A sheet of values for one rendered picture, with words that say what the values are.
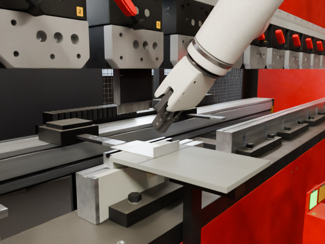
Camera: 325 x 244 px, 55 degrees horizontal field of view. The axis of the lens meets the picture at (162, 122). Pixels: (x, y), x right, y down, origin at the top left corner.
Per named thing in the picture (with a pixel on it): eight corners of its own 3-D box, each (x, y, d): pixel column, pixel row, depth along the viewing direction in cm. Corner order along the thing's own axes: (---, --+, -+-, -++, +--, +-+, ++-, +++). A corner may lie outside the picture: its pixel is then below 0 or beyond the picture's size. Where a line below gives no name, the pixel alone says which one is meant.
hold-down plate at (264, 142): (250, 161, 102) (251, 152, 101) (235, 158, 105) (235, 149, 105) (281, 144, 125) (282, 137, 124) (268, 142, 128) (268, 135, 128)
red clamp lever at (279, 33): (283, 28, 112) (288, 47, 119) (271, 29, 115) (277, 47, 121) (281, 32, 111) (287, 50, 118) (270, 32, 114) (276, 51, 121)
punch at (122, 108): (120, 114, 65) (119, 68, 63) (113, 114, 66) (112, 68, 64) (152, 110, 72) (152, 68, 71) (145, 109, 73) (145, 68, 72)
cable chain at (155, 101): (162, 109, 136) (162, 100, 135) (152, 108, 139) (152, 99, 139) (213, 101, 169) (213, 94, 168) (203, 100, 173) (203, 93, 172)
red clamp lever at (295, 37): (299, 33, 127) (303, 49, 134) (288, 34, 130) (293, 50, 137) (298, 36, 127) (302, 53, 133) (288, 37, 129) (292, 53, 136)
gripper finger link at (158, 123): (169, 100, 62) (153, 123, 65) (158, 101, 60) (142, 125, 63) (178, 111, 61) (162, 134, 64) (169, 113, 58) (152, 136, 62)
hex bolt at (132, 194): (134, 205, 62) (134, 197, 62) (125, 201, 64) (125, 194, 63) (144, 201, 64) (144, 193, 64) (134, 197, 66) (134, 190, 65)
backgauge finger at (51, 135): (100, 157, 67) (99, 134, 67) (37, 140, 84) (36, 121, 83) (138, 146, 77) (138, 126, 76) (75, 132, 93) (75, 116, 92)
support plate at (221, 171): (226, 193, 46) (227, 187, 46) (109, 161, 63) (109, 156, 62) (270, 165, 60) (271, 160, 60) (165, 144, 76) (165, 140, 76)
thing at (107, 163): (113, 169, 64) (112, 155, 63) (103, 166, 66) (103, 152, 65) (171, 149, 79) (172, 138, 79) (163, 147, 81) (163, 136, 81)
